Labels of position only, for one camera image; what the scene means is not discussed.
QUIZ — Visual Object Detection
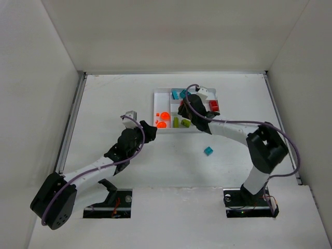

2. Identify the colorful monster lego figure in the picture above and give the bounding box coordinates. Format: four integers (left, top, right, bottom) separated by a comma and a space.
179, 89, 191, 99

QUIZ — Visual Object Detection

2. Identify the orange dome lego piece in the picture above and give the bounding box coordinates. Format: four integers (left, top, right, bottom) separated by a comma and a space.
156, 121, 167, 129

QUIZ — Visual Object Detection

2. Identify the red square lego brick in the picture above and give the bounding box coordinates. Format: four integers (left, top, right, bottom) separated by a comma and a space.
209, 100, 219, 112

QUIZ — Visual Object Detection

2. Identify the cyan long lego brick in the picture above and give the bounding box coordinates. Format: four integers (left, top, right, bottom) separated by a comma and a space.
171, 90, 179, 100

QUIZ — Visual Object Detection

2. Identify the orange curved lego piece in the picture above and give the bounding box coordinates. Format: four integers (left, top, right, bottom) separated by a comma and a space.
160, 112, 171, 121

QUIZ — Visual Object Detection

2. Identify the green curved lego brick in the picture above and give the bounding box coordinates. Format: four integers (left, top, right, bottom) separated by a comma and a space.
181, 119, 191, 128

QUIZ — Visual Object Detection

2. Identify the cyan square lego brick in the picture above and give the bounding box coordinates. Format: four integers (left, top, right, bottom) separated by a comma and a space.
204, 147, 213, 156

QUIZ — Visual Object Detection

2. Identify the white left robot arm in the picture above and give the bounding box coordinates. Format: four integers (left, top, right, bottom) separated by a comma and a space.
30, 116, 158, 230

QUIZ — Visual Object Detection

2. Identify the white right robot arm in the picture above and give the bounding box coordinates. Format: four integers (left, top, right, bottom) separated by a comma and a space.
178, 94, 288, 197

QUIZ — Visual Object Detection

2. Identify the white divided sorting tray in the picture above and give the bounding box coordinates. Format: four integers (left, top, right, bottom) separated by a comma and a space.
152, 88, 223, 134

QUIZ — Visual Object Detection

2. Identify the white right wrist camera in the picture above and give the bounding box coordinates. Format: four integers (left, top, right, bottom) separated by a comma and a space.
195, 87, 209, 101

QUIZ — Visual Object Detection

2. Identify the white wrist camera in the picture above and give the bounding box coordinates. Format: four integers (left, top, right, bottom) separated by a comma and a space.
195, 87, 209, 101
122, 110, 137, 129

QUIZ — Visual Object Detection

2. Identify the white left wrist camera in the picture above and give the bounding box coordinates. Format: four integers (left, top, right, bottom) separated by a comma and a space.
122, 110, 137, 129

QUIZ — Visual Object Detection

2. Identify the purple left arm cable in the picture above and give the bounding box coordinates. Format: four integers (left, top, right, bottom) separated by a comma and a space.
41, 115, 145, 226

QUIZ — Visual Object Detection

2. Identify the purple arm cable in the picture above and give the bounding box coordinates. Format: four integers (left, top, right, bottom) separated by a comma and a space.
183, 84, 301, 179
41, 115, 145, 226

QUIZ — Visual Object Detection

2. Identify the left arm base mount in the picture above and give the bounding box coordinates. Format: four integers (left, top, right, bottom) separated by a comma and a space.
82, 179, 133, 219

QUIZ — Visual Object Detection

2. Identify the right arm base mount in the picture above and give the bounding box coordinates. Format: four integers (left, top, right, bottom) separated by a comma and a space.
223, 186, 279, 218

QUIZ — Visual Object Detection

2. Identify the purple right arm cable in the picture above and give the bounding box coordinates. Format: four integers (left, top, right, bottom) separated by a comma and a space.
183, 84, 301, 179

